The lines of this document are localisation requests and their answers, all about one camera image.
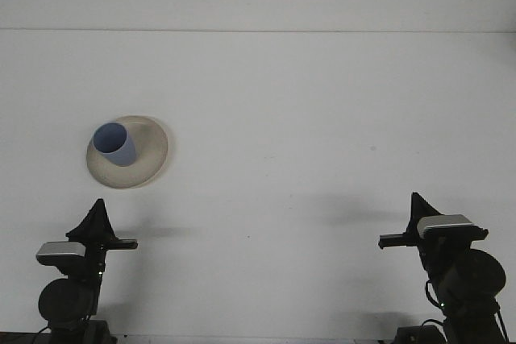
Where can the pale round plate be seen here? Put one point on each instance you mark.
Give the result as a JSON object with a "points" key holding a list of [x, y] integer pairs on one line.
{"points": [[149, 162]]}

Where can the pale blue cup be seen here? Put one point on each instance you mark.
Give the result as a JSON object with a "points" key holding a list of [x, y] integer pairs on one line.
{"points": [[121, 154]]}

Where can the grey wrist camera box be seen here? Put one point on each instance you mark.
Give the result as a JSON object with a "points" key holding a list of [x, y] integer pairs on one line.
{"points": [[443, 223], [60, 249]]}

